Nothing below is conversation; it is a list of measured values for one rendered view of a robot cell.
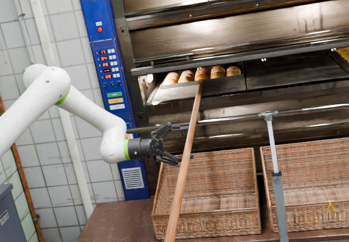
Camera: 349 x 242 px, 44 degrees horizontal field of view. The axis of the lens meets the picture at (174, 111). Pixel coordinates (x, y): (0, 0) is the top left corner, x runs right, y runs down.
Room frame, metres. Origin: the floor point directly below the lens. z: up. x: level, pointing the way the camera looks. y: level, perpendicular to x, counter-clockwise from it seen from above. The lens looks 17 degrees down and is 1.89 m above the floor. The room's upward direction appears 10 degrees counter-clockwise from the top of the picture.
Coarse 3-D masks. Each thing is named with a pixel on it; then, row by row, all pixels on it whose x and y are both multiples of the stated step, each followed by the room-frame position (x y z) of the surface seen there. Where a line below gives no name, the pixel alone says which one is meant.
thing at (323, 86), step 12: (300, 84) 2.36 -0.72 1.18; (312, 84) 2.32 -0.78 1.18; (324, 84) 2.31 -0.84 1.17; (336, 84) 2.30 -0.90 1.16; (348, 84) 2.28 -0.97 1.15; (204, 96) 2.46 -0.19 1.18; (216, 96) 2.42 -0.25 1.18; (228, 96) 2.40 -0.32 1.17; (240, 96) 2.39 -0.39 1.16; (252, 96) 2.38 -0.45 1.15; (264, 96) 2.37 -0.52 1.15; (144, 108) 2.49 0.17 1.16; (156, 108) 2.48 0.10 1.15; (168, 108) 2.47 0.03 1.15
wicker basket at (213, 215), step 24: (168, 168) 2.43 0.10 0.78; (192, 168) 2.40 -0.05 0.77; (216, 168) 2.37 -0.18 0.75; (168, 192) 2.40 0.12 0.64; (192, 192) 2.37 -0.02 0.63; (216, 192) 2.33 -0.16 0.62; (240, 192) 2.30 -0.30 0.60; (168, 216) 1.98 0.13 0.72; (192, 216) 1.96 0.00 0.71; (216, 216) 2.12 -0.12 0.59; (240, 216) 1.91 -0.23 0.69
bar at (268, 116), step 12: (300, 108) 1.98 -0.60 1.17; (312, 108) 1.97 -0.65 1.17; (324, 108) 1.95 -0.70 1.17; (336, 108) 1.94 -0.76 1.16; (348, 108) 1.93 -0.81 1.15; (204, 120) 2.06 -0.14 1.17; (216, 120) 2.04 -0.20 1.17; (228, 120) 2.03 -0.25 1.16; (240, 120) 2.03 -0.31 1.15; (132, 132) 2.12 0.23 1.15; (276, 168) 1.82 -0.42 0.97; (276, 180) 1.78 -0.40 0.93; (276, 192) 1.78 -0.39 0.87; (276, 204) 1.78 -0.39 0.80; (288, 240) 1.77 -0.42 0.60
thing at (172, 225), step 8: (200, 88) 2.55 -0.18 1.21; (200, 96) 2.42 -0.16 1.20; (192, 112) 2.13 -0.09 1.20; (192, 120) 1.99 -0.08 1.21; (192, 128) 1.89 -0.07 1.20; (192, 136) 1.81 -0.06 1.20; (184, 152) 1.64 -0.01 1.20; (184, 160) 1.56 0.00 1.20; (184, 168) 1.49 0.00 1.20; (184, 176) 1.44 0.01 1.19; (184, 184) 1.39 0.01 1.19; (176, 192) 1.32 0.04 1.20; (176, 200) 1.26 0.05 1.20; (176, 208) 1.22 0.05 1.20; (176, 216) 1.18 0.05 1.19; (168, 224) 1.14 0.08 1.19; (176, 224) 1.14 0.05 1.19; (168, 232) 1.09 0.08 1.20; (176, 232) 1.11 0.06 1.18; (168, 240) 1.05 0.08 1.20
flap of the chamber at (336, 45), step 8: (304, 48) 2.18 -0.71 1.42; (312, 48) 2.18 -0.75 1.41; (320, 48) 2.17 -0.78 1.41; (328, 48) 2.16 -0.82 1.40; (248, 56) 2.24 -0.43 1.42; (256, 56) 2.23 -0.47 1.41; (264, 56) 2.22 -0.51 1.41; (272, 56) 2.21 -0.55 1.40; (184, 64) 2.30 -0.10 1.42; (192, 64) 2.29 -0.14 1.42; (200, 64) 2.28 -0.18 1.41; (208, 64) 2.27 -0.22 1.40; (216, 64) 2.26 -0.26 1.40; (136, 72) 2.34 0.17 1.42; (144, 72) 2.33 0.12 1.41; (152, 72) 2.33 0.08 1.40; (160, 72) 2.32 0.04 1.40
